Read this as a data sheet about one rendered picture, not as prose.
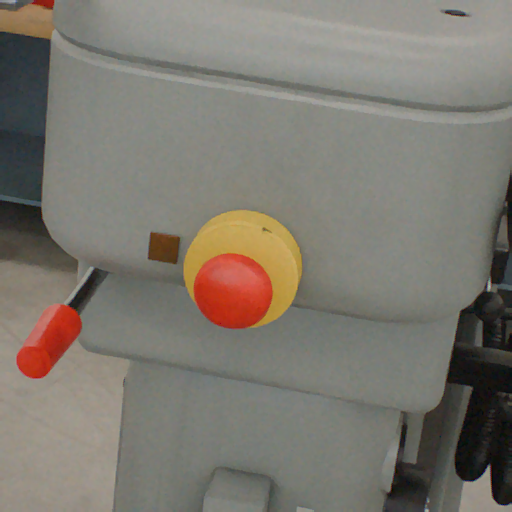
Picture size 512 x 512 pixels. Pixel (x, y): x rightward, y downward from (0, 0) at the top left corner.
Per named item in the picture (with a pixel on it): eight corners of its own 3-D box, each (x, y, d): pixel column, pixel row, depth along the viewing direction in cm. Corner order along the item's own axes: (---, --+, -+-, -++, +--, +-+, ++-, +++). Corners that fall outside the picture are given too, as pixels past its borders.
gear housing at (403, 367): (442, 428, 84) (472, 283, 80) (65, 356, 86) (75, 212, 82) (459, 233, 114) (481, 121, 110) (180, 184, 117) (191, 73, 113)
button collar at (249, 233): (289, 338, 70) (304, 233, 68) (177, 318, 71) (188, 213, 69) (294, 322, 72) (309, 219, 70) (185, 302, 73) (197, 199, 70)
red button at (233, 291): (263, 343, 67) (273, 271, 66) (185, 329, 68) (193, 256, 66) (273, 315, 70) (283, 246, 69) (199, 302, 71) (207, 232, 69)
